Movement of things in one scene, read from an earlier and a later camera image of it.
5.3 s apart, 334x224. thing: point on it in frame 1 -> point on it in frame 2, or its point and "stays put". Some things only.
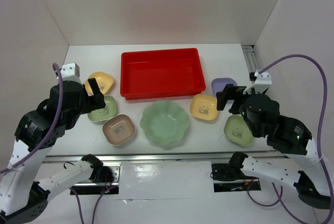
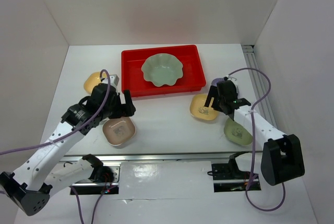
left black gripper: [97, 101] -> [125, 109]
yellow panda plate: [104, 81] stays put
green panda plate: [236, 130] stays put
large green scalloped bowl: [164, 121] -> [162, 69]
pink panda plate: [118, 129] stays put
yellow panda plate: [204, 107] stays put
